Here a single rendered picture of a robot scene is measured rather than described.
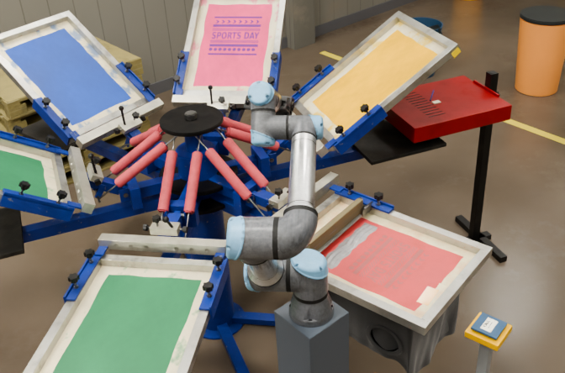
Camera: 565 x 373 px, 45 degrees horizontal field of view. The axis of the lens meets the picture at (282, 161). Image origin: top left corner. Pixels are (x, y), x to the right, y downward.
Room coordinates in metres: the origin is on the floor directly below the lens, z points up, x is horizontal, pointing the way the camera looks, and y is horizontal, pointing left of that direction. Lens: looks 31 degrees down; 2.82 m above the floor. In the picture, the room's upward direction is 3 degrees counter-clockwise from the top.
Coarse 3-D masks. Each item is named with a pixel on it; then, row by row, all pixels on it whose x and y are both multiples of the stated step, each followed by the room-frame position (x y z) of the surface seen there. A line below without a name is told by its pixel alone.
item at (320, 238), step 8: (360, 200) 2.59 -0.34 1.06; (352, 208) 2.53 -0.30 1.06; (360, 208) 2.58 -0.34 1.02; (336, 216) 2.48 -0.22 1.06; (344, 216) 2.48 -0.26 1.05; (352, 216) 2.53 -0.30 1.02; (328, 224) 2.42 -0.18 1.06; (336, 224) 2.44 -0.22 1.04; (344, 224) 2.48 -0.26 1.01; (320, 232) 2.37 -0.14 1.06; (328, 232) 2.39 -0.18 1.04; (336, 232) 2.44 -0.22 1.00; (312, 240) 2.31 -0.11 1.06; (320, 240) 2.35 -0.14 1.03; (328, 240) 2.39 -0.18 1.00; (312, 248) 2.30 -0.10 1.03
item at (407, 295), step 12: (336, 240) 2.44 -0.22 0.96; (324, 252) 2.36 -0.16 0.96; (360, 252) 2.35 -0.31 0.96; (348, 264) 2.27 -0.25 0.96; (348, 276) 2.19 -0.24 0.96; (360, 276) 2.19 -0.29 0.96; (420, 276) 2.17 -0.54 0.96; (372, 288) 2.11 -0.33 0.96; (384, 288) 2.11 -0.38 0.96; (408, 288) 2.10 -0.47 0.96; (420, 288) 2.10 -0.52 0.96; (396, 300) 2.04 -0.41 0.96; (408, 300) 2.03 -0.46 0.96
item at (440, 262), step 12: (384, 228) 2.51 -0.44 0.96; (372, 240) 2.43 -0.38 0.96; (408, 240) 2.41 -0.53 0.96; (420, 240) 2.41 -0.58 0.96; (432, 252) 2.32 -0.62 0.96; (444, 252) 2.31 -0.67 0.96; (432, 264) 2.24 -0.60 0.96; (444, 264) 2.24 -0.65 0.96; (456, 264) 2.23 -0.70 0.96; (432, 276) 2.16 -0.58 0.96; (444, 276) 2.16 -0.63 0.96
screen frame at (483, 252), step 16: (320, 208) 2.64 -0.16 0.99; (400, 224) 2.53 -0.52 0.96; (416, 224) 2.48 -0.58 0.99; (448, 240) 2.38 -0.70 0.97; (464, 240) 2.34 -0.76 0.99; (480, 256) 2.23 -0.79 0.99; (464, 272) 2.14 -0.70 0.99; (336, 288) 2.09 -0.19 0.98; (352, 288) 2.08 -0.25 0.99; (448, 288) 2.05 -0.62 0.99; (368, 304) 2.00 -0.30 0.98; (384, 304) 1.98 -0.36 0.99; (448, 304) 1.98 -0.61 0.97; (400, 320) 1.91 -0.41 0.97; (416, 320) 1.88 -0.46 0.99; (432, 320) 1.88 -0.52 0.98
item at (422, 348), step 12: (456, 300) 2.26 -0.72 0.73; (444, 312) 2.17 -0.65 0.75; (456, 312) 2.27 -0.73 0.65; (444, 324) 2.23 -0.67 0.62; (408, 336) 1.96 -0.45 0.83; (420, 336) 2.02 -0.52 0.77; (432, 336) 2.11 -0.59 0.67; (444, 336) 2.24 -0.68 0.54; (408, 348) 1.96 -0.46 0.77; (420, 348) 2.04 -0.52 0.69; (432, 348) 2.13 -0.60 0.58; (408, 360) 1.97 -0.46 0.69; (420, 360) 2.05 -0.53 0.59; (408, 372) 1.97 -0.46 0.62
